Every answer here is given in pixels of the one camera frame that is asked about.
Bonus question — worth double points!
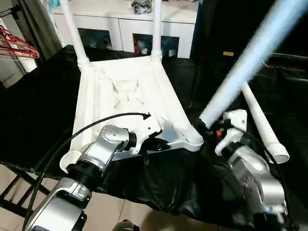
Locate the white plastic table top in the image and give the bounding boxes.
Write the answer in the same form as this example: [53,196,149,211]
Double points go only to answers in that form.
[59,54,205,174]

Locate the white plastic table leg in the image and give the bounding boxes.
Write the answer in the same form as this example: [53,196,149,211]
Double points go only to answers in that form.
[59,0,94,71]
[241,82,291,165]
[197,0,301,132]
[150,0,165,62]

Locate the grey robot foot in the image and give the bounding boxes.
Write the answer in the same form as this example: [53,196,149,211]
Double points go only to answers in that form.
[113,219,140,231]

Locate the black cabinet with gold label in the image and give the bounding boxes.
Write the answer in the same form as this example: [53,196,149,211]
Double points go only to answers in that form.
[192,0,308,73]

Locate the black flat bar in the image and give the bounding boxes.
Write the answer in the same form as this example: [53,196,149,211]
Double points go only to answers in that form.
[268,52,308,61]

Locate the black shiny mat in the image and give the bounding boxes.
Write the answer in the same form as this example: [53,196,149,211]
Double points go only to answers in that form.
[0,44,308,229]

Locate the white cabinet with glass doors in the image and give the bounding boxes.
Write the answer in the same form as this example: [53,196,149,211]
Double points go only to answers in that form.
[51,0,199,59]

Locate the black silver wrapped bundle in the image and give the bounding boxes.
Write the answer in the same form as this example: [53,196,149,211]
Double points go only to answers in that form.
[131,0,154,15]

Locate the grey curtain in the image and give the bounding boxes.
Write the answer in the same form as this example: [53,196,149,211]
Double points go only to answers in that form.
[20,0,64,64]

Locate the red clothes hangers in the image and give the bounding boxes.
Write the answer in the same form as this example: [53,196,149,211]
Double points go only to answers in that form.
[0,26,39,60]

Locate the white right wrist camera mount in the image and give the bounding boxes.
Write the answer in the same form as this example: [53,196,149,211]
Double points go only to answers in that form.
[214,109,248,156]

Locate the black folding table frame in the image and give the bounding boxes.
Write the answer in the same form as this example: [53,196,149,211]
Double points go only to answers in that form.
[0,163,52,217]

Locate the white post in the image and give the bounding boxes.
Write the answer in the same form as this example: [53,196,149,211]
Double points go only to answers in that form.
[19,57,38,73]

